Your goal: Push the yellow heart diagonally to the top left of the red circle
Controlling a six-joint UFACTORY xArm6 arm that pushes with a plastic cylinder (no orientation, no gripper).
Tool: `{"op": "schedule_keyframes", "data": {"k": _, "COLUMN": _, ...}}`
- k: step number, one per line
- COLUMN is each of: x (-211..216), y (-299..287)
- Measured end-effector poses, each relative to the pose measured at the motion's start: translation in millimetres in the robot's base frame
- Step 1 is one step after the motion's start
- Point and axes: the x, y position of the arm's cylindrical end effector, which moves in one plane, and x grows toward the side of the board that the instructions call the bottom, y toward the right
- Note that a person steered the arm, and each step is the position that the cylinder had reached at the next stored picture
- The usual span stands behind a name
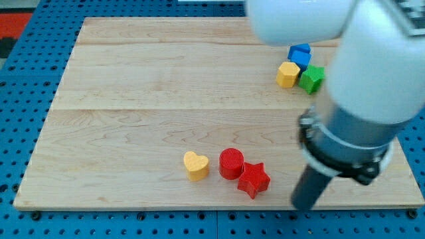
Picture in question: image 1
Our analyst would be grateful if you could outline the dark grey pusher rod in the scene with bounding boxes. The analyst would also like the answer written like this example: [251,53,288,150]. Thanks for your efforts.
[291,165,333,210]

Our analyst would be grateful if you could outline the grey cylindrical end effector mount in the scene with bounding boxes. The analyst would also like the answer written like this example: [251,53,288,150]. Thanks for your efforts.
[298,94,407,185]

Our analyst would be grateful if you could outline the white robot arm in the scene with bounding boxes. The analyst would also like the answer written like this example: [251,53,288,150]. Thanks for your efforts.
[245,0,424,210]

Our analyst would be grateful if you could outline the yellow heart block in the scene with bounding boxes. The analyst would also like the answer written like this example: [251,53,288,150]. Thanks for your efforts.
[183,151,209,182]

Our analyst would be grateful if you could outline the red star block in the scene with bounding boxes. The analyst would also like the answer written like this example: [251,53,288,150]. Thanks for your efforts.
[237,162,271,199]

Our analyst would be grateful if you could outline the green star block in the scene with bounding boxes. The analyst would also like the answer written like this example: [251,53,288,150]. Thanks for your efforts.
[298,65,325,94]

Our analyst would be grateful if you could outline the red cylinder block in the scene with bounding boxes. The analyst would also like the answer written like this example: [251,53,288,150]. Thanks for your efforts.
[218,148,244,180]

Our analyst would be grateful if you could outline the yellow hexagon block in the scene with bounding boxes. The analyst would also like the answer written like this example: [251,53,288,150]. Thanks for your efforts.
[276,62,300,88]

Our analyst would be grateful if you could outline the blue block front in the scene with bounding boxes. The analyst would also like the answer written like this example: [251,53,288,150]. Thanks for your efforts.
[289,50,311,72]

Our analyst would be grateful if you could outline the blue block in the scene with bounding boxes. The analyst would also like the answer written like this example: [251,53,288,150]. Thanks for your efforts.
[289,50,311,72]
[288,43,311,59]

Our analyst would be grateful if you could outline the blue block rear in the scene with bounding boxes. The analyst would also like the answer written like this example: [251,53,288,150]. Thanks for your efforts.
[288,43,311,59]

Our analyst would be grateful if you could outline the light wooden board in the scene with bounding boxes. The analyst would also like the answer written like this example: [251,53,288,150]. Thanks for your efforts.
[13,17,425,212]

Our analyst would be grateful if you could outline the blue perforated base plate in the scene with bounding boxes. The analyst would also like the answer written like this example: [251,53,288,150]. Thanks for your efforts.
[1,0,424,238]

